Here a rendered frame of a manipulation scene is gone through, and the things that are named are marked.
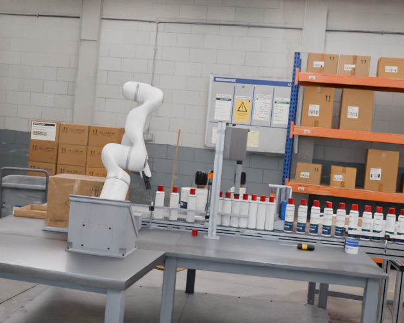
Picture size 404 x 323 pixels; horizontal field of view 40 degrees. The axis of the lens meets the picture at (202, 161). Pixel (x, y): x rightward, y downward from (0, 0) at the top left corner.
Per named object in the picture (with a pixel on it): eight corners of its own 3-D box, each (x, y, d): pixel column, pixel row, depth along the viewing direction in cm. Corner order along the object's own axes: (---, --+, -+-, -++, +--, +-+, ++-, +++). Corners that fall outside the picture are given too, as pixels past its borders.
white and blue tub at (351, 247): (358, 254, 306) (360, 242, 306) (345, 253, 307) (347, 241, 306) (356, 252, 313) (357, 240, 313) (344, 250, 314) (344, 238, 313)
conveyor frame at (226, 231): (342, 244, 333) (342, 236, 333) (345, 248, 322) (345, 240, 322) (75, 216, 346) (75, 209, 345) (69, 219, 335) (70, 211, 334)
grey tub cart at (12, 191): (4, 248, 592) (10, 159, 587) (63, 252, 600) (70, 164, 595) (-19, 269, 504) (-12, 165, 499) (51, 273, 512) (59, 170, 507)
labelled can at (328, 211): (329, 235, 331) (333, 202, 330) (331, 237, 325) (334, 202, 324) (320, 234, 331) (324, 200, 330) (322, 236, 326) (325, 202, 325)
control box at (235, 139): (245, 160, 326) (248, 128, 325) (228, 159, 313) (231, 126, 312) (231, 158, 332) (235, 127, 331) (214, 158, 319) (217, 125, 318)
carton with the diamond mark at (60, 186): (111, 224, 318) (115, 178, 317) (99, 231, 294) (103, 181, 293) (60, 219, 321) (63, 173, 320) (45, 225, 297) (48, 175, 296)
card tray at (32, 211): (75, 215, 353) (76, 208, 353) (62, 220, 327) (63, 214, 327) (30, 209, 356) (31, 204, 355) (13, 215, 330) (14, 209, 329)
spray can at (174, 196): (177, 220, 338) (180, 186, 337) (176, 221, 332) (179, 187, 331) (168, 219, 338) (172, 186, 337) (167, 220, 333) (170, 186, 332)
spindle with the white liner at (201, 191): (205, 215, 366) (209, 170, 365) (204, 217, 357) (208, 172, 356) (192, 214, 367) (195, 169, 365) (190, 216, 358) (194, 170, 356)
